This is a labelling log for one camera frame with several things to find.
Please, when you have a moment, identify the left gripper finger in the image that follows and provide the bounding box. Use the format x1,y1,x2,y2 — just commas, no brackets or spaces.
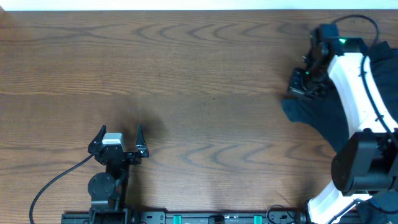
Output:
88,125,106,154
136,124,149,157

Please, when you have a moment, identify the dark teal t-shirt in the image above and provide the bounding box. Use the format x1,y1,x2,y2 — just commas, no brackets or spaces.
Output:
282,57,397,224

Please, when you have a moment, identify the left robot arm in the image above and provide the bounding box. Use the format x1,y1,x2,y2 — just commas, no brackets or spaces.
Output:
86,125,149,224

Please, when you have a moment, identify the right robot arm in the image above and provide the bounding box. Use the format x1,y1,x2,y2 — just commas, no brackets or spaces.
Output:
288,24,397,223

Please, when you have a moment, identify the black folded garment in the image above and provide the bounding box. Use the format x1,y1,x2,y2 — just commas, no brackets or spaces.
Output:
368,41,397,63

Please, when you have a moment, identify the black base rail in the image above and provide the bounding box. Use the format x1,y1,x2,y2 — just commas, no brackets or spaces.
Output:
61,210,295,224

